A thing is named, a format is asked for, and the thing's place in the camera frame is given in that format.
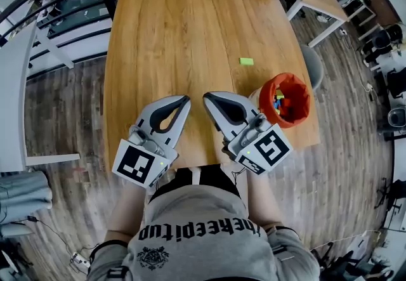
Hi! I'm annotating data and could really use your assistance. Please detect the grey printed t-shirt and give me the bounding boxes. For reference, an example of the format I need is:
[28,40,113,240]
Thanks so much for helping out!
[87,184,321,281]

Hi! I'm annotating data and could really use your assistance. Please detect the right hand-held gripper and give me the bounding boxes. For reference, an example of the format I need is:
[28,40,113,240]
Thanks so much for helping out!
[202,91,294,176]

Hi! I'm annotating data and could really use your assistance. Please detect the grey chair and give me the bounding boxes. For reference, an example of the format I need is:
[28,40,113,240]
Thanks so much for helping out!
[299,44,324,90]

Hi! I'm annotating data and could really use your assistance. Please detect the black trousers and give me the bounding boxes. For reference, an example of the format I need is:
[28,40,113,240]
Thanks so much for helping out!
[148,164,242,204]

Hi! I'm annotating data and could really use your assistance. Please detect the person's right forearm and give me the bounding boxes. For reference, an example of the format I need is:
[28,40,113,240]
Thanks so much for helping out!
[246,168,285,233]

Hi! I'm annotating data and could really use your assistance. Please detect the silver round device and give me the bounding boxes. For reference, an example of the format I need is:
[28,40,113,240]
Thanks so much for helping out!
[387,107,406,127]

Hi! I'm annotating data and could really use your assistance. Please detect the person's left forearm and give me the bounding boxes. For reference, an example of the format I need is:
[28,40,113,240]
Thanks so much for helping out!
[104,183,148,244]

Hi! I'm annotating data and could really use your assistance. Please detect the white bucket with orange liner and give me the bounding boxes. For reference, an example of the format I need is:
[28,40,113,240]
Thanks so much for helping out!
[249,72,311,130]

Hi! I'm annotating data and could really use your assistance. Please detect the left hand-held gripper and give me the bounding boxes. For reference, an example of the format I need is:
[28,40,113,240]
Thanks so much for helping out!
[110,95,192,190]

